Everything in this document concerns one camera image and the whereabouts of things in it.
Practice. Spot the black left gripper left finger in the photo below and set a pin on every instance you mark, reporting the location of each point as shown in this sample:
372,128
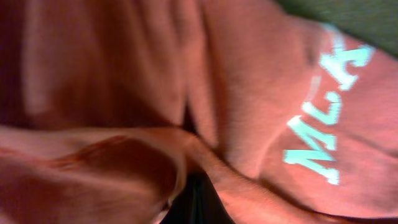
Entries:
183,208

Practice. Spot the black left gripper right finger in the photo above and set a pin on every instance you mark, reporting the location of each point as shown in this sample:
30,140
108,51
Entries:
208,206

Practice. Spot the folded olive green garment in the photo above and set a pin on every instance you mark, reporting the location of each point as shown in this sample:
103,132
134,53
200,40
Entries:
374,21

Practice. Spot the orange printed t-shirt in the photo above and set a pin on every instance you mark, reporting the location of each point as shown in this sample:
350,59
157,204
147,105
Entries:
107,107

